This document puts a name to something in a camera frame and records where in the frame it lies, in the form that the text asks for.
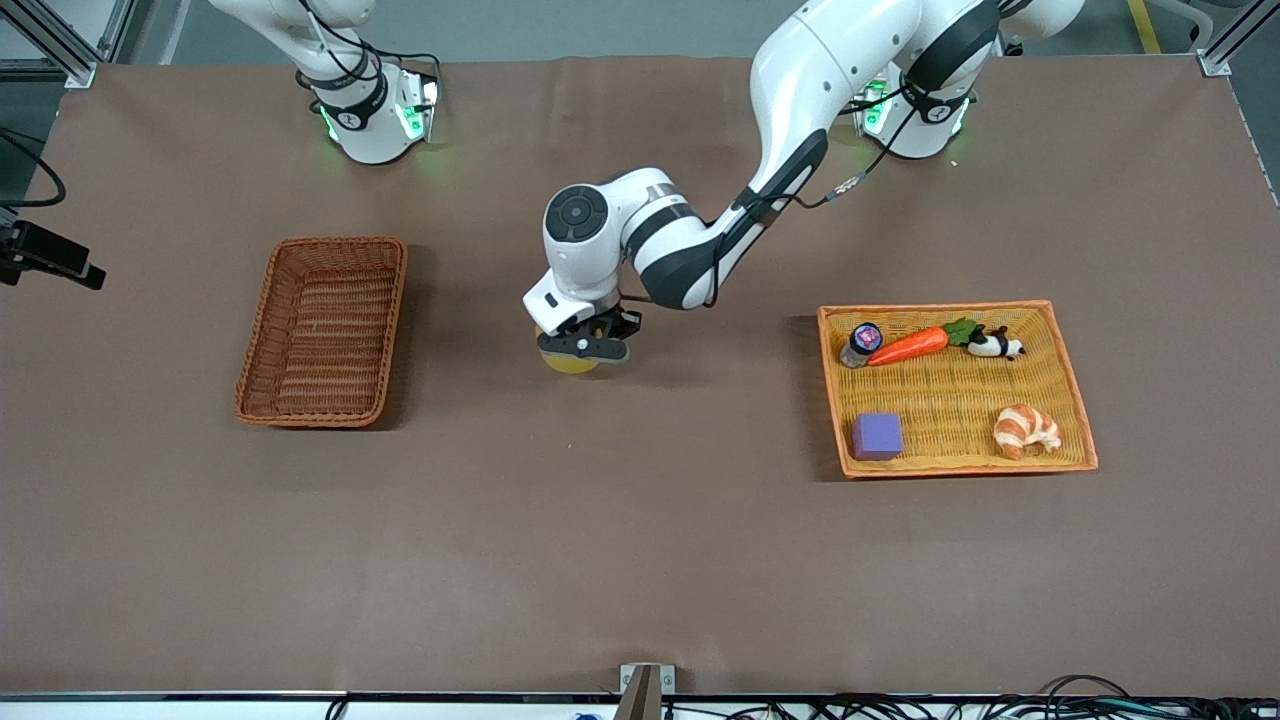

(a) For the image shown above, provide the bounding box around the clear yellowish tape roll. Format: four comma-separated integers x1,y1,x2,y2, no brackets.
538,325,604,376

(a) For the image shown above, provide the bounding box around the brown wicker basket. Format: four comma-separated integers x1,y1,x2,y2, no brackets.
234,236,409,430

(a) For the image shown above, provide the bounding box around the orange yellow wicker basket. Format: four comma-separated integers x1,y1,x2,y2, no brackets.
817,300,1099,480

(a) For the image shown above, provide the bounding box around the brown table cover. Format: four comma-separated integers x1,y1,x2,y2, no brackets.
0,55,1280,698

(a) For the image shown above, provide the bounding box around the small bottle pink blue lid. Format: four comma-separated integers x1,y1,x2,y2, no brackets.
839,321,885,370

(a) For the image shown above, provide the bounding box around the purple cube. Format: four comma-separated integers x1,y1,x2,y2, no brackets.
851,412,905,462

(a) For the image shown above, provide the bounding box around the orange toy carrot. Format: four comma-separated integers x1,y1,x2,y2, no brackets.
866,317,986,368

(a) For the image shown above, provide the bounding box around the black white panda figure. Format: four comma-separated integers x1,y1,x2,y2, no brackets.
966,325,1027,362

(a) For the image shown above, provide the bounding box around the toy croissant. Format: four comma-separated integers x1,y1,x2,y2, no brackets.
993,404,1063,462

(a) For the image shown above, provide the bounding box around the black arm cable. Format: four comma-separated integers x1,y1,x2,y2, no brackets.
620,85,921,309

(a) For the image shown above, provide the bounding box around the aluminium frame profile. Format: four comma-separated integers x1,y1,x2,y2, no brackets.
0,0,136,89
1195,0,1280,79

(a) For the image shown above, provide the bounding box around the grey metal bracket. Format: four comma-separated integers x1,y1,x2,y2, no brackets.
615,663,677,720

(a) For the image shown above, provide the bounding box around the silver table edge rail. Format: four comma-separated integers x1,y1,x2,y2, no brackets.
0,689,1280,704

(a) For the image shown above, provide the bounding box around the black cable bundle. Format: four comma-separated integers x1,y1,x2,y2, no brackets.
662,675,1280,720

